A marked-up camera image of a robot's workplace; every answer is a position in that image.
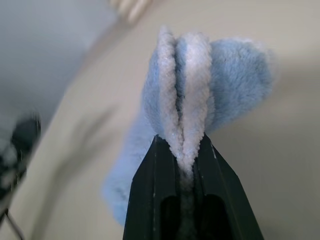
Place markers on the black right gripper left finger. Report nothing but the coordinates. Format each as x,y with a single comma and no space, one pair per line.
150,190

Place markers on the light blue fluffy towel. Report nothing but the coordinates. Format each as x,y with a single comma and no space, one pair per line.
237,82

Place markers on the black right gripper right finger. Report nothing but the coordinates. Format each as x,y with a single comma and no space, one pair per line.
225,195

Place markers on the green plant in white pot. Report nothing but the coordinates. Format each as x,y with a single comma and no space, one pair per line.
132,10

